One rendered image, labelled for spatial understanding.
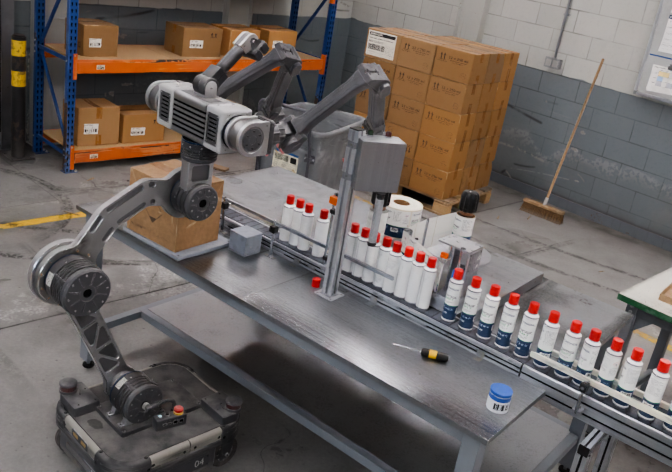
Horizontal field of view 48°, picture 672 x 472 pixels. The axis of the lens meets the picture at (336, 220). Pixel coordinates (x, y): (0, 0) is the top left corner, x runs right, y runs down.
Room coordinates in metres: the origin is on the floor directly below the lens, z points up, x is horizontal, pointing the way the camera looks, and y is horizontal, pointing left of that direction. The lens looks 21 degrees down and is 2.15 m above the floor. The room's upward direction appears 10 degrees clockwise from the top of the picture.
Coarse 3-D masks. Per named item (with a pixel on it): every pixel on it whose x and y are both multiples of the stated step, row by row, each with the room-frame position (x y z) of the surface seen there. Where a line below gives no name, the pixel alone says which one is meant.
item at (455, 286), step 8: (456, 272) 2.49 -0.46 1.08; (456, 280) 2.49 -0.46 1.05; (448, 288) 2.50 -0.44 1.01; (456, 288) 2.48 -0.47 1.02; (448, 296) 2.49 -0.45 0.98; (456, 296) 2.48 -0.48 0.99; (448, 304) 2.48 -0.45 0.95; (456, 304) 2.49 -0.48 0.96; (448, 312) 2.48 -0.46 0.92; (456, 312) 2.50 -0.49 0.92; (448, 320) 2.48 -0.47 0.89
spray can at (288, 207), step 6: (288, 198) 2.97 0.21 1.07; (294, 198) 2.98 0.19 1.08; (288, 204) 2.97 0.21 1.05; (294, 204) 2.99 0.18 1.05; (288, 210) 2.96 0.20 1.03; (282, 216) 2.98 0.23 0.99; (288, 216) 2.96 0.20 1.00; (282, 222) 2.97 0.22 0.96; (288, 222) 2.96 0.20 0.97; (282, 228) 2.97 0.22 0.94; (282, 234) 2.97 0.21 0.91; (288, 234) 2.97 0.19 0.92; (282, 240) 2.96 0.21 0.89; (288, 240) 2.97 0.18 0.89
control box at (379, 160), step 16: (368, 144) 2.59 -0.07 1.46; (384, 144) 2.61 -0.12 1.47; (400, 144) 2.63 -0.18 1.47; (368, 160) 2.60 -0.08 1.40; (384, 160) 2.62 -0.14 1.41; (400, 160) 2.64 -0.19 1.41; (352, 176) 2.63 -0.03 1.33; (368, 176) 2.60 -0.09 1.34; (384, 176) 2.62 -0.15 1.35; (400, 176) 2.64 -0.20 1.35
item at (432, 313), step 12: (228, 216) 3.15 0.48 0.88; (240, 216) 3.17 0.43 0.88; (264, 228) 3.08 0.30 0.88; (276, 240) 2.97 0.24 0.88; (300, 252) 2.89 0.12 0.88; (348, 276) 2.73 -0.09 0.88; (372, 288) 2.66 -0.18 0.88; (396, 300) 2.59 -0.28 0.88; (420, 312) 2.53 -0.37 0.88; (432, 312) 2.54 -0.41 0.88; (444, 324) 2.47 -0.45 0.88; (456, 324) 2.48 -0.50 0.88; (468, 336) 2.41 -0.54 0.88; (492, 336) 2.43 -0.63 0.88; (492, 348) 2.35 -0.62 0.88; (516, 360) 2.29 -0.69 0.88; (528, 360) 2.31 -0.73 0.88
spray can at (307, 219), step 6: (306, 204) 2.92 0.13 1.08; (312, 204) 2.92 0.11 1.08; (306, 210) 2.91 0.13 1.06; (312, 210) 2.92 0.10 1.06; (306, 216) 2.90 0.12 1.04; (312, 216) 2.91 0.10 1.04; (306, 222) 2.90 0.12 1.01; (312, 222) 2.91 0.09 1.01; (300, 228) 2.91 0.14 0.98; (306, 228) 2.90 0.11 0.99; (306, 234) 2.90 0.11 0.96; (300, 240) 2.90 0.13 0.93; (306, 240) 2.90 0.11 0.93; (300, 246) 2.90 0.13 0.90; (306, 246) 2.90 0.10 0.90
